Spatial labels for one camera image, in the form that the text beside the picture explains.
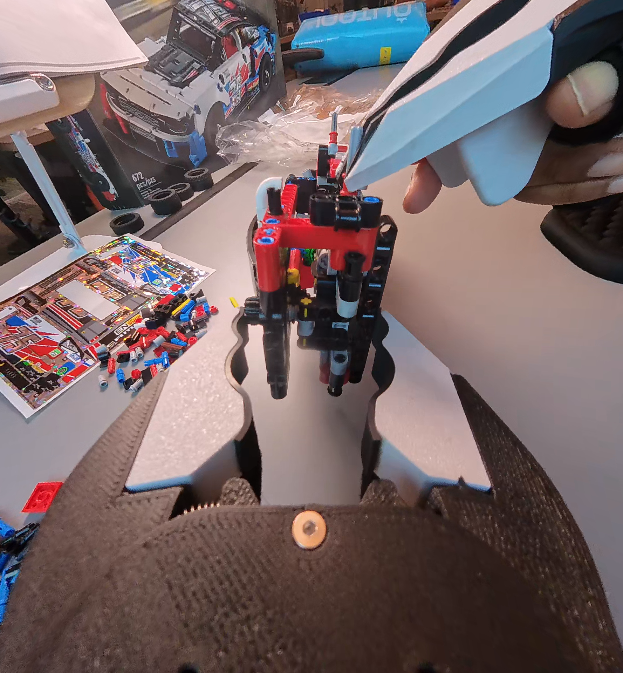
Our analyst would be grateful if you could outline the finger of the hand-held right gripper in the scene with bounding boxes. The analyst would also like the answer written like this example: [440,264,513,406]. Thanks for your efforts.
[342,25,555,208]
[358,0,581,154]

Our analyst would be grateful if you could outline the person's right hand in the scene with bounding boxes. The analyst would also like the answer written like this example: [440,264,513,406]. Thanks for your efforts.
[402,60,623,215]

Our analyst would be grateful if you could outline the black chair armrest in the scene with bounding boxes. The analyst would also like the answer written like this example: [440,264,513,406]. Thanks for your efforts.
[540,186,623,287]

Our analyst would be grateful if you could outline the red flat lego piece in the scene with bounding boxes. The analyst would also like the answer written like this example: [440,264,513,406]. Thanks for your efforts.
[21,481,64,513]

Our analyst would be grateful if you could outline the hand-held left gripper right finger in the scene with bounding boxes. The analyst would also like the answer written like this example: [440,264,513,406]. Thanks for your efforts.
[361,310,492,508]

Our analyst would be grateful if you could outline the lego instruction booklet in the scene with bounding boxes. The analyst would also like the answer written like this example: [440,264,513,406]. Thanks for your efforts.
[0,0,149,87]

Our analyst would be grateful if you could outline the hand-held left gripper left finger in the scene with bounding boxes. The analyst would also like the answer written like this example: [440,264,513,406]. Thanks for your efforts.
[124,307,264,500]

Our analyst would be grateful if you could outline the lego car chassis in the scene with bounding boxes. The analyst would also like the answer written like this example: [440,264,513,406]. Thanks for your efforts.
[244,110,399,401]

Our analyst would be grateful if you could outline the lego set box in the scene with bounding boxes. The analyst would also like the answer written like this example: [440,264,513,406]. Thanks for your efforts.
[46,0,286,211]

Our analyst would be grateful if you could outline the holographic sticker sheet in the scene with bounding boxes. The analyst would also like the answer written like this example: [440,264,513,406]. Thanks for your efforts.
[0,236,218,419]

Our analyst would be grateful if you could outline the crumpled clear plastic bags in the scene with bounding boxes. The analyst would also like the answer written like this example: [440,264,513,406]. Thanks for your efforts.
[217,84,391,164]

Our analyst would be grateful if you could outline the pile of mixed lego pieces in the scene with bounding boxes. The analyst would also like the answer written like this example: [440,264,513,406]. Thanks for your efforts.
[97,288,219,392]

